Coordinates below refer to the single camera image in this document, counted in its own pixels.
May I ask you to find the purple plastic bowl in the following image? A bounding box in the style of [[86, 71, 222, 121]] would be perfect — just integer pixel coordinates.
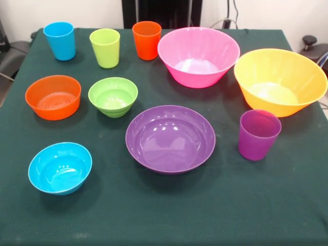
[[125, 105, 216, 175]]

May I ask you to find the purple plastic cup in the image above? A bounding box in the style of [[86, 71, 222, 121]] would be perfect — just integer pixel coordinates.
[[238, 109, 282, 161]]

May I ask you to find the green plastic bowl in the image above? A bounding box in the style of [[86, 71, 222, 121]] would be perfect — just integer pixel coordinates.
[[88, 77, 139, 118]]

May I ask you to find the pink plastic bowl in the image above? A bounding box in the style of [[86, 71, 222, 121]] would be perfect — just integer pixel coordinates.
[[157, 27, 241, 89]]

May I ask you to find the orange plastic cup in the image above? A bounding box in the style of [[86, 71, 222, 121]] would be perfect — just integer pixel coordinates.
[[132, 20, 162, 61]]

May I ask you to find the lime green plastic cup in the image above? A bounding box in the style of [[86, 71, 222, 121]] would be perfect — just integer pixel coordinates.
[[89, 28, 121, 69]]

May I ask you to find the yellow plastic bowl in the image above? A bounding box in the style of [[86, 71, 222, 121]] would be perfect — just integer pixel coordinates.
[[233, 48, 328, 118]]

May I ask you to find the orange plastic bowl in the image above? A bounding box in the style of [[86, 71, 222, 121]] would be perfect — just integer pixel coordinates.
[[25, 74, 82, 121]]

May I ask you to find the blue plastic bowl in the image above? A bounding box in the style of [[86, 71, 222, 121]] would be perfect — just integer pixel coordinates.
[[28, 142, 93, 196]]

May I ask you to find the blue plastic cup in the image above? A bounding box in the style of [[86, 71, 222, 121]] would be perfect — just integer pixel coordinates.
[[43, 22, 76, 62]]

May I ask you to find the dark green tablecloth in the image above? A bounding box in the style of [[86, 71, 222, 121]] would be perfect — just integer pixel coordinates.
[[0, 27, 328, 246]]

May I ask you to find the grey chair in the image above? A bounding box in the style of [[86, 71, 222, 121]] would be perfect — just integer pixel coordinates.
[[0, 19, 34, 83]]

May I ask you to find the black chair armrest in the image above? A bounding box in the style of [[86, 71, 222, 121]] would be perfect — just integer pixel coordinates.
[[301, 35, 328, 70]]

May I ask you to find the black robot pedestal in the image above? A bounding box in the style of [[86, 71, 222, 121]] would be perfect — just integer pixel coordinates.
[[122, 0, 203, 29]]

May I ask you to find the black hanging cable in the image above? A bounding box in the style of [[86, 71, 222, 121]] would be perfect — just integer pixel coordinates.
[[232, 0, 240, 29]]

